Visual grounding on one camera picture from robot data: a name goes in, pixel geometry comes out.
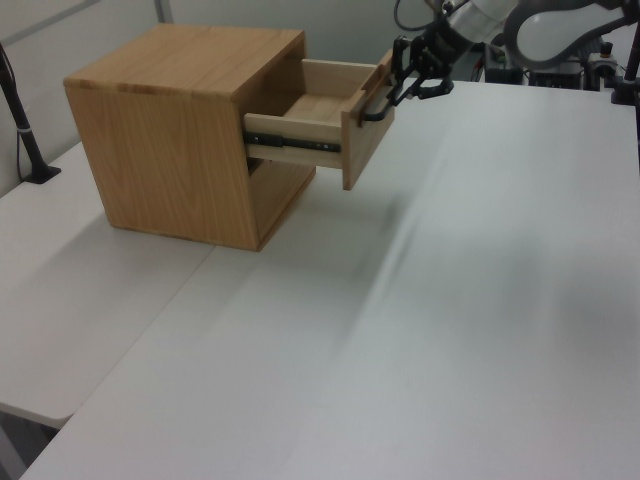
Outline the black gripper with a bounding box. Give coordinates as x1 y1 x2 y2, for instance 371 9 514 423
386 8 474 106

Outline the black bar drawer handle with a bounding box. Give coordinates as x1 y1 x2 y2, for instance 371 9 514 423
356 91 402 124

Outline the wooden drawer with bar handle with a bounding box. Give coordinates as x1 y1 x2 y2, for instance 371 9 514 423
243 48 397 192

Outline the black metal drawer slide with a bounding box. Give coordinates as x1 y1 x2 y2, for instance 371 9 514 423
244 130 343 154

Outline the wooden drawer cabinet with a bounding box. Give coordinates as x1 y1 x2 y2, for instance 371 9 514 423
63 22 317 252

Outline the grey control box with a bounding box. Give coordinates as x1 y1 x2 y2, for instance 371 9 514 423
480 41 527 84

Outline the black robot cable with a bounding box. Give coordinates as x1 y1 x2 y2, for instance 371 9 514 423
392 0 432 32

